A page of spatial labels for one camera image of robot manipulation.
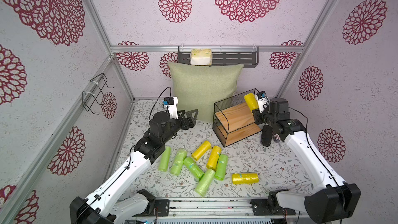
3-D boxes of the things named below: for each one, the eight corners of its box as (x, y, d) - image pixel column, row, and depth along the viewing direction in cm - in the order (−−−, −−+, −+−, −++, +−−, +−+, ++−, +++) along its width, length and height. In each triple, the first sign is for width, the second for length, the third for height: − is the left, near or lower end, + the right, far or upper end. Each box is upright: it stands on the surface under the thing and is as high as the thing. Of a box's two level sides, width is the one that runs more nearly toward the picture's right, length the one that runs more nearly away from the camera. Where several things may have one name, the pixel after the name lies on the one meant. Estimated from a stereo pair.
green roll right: (213, 178, 85) (214, 176, 82) (219, 155, 93) (219, 152, 90) (223, 181, 84) (224, 179, 81) (227, 158, 92) (228, 155, 89)
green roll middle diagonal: (198, 181, 83) (198, 178, 80) (182, 163, 89) (182, 160, 86) (204, 175, 85) (204, 172, 82) (188, 158, 91) (188, 155, 88)
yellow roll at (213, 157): (205, 168, 88) (205, 165, 85) (212, 147, 97) (212, 144, 93) (215, 171, 87) (216, 169, 84) (221, 150, 95) (222, 147, 92)
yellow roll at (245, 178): (232, 184, 83) (233, 182, 79) (231, 176, 86) (232, 173, 82) (257, 184, 83) (260, 182, 79) (255, 176, 86) (257, 173, 82)
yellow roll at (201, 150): (191, 156, 93) (191, 154, 90) (206, 142, 99) (206, 139, 96) (197, 162, 91) (197, 159, 88) (212, 146, 97) (212, 144, 94)
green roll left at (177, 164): (170, 174, 86) (169, 171, 83) (178, 150, 95) (178, 147, 92) (179, 176, 85) (178, 174, 82) (187, 152, 94) (187, 149, 91)
